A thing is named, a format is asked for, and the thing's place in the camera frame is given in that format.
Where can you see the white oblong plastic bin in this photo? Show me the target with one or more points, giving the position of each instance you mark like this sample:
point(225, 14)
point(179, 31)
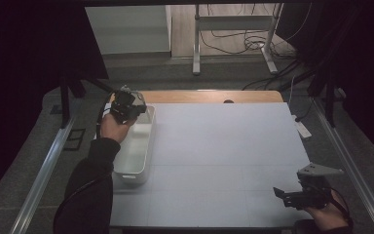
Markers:
point(139, 152)

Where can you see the person's right hand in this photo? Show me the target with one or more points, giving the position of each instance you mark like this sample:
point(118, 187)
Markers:
point(328, 216)

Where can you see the white power strip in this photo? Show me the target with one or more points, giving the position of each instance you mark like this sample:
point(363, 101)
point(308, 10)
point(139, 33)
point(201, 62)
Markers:
point(302, 129)

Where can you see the white table cover board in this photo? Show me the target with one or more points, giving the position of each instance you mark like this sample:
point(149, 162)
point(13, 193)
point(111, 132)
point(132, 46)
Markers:
point(214, 152)

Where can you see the black metal stand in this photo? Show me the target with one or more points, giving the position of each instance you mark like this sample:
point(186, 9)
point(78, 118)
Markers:
point(330, 97)
point(65, 97)

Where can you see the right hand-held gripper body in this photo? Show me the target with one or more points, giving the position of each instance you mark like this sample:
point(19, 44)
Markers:
point(313, 193)

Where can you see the aluminium floor rail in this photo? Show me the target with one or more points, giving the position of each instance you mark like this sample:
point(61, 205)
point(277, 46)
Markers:
point(354, 156)
point(42, 177)

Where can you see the person's left hand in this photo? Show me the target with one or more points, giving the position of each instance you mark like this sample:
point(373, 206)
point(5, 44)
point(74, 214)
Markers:
point(113, 129)

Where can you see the white cabinet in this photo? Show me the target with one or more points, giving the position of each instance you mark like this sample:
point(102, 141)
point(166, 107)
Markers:
point(126, 29)

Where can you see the white metal desk frame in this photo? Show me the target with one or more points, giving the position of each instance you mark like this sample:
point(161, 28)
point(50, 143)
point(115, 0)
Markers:
point(196, 42)

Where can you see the black curtain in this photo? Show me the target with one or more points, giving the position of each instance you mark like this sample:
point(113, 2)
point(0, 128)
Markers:
point(19, 65)
point(366, 65)

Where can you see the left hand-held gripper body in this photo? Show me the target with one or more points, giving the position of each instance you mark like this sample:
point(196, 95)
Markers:
point(126, 104)

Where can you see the wooden table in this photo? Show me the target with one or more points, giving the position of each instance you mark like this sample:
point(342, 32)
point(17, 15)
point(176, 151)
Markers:
point(207, 96)

